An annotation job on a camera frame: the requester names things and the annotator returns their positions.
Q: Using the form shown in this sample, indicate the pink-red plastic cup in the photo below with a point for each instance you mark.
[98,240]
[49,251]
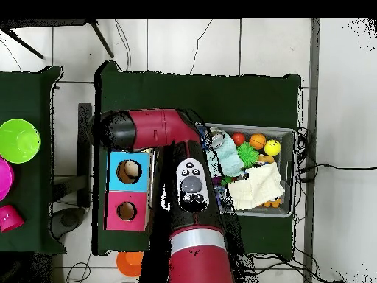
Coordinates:
[10,218]

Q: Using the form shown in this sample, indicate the plain green spiky ball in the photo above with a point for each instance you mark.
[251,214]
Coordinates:
[247,154]

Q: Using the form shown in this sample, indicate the lime green plastic bowl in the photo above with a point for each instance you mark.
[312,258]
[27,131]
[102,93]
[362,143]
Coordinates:
[17,141]

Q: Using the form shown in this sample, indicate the grey round stand base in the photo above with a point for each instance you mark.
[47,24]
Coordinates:
[69,219]

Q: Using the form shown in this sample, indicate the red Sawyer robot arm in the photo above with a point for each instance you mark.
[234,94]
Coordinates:
[159,128]

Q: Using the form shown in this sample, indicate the cream cloth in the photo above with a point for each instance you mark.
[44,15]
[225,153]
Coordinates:
[256,187]

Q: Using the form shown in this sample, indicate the dark green table cloth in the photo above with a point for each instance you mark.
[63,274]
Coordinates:
[206,94]
[29,88]

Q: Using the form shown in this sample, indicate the wooden box with three holes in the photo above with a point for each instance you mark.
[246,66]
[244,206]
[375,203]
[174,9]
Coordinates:
[113,177]

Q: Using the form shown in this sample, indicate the orange toy basketball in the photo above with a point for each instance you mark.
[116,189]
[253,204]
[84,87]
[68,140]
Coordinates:
[257,141]

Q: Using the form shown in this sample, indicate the crushed silver drink can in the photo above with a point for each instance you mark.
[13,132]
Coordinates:
[217,138]

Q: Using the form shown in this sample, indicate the black tripod stand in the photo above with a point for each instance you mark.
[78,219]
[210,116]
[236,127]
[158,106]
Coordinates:
[101,39]

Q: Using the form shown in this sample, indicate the black flat stand bar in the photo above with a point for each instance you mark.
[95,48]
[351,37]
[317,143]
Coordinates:
[84,177]

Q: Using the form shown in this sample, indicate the light blue cloth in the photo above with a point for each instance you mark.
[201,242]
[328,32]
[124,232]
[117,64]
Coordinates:
[228,159]

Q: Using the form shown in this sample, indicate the magenta plastic bowl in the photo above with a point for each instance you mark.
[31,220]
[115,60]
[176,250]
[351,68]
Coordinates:
[6,179]

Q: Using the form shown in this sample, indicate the small red-orange ball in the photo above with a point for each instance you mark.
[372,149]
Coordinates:
[238,138]

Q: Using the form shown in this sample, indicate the orange plastic cup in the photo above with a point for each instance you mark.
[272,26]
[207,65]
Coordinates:
[129,263]

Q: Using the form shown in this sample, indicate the clear mesh bin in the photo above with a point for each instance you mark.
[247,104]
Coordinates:
[287,177]

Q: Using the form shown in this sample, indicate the yellow smiley ball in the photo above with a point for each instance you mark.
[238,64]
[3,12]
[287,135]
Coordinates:
[272,148]

